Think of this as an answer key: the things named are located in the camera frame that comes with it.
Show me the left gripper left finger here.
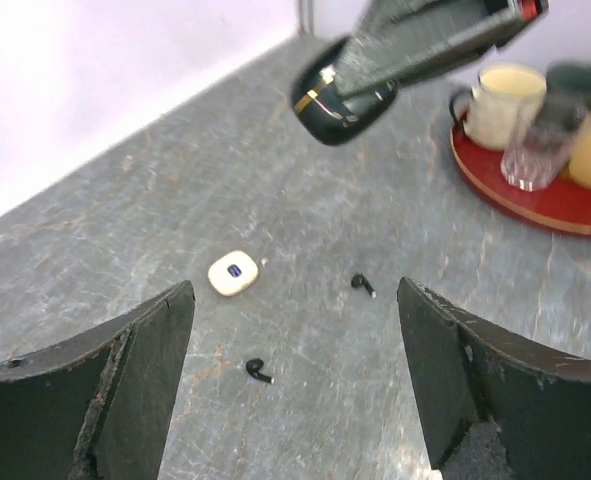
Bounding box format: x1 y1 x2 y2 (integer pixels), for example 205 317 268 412
0 281 195 479

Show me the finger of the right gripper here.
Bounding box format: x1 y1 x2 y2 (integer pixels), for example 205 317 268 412
334 0 549 98

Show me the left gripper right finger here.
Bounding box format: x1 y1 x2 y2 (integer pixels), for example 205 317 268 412
397 277 591 479

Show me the black earbud charging case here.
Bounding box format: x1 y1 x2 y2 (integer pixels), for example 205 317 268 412
290 37 397 146

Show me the beige earbud charging case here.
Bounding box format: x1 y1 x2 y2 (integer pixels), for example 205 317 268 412
207 250 259 297

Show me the cream mug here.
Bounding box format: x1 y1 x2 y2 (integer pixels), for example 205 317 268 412
448 62 547 151

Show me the black earbud left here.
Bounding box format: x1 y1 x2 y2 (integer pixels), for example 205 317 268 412
245 358 274 384

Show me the black earbud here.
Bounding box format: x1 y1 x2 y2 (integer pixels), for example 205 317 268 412
351 273 377 299
245 358 274 384

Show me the clear glass cup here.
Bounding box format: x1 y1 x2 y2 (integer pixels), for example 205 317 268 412
500 94 589 192

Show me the dark green cup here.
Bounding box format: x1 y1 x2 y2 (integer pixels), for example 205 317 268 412
545 61 591 109

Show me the red round tray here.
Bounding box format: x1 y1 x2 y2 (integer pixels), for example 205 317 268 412
450 125 591 237

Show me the black earbud right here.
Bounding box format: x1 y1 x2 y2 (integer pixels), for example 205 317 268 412
351 273 377 299

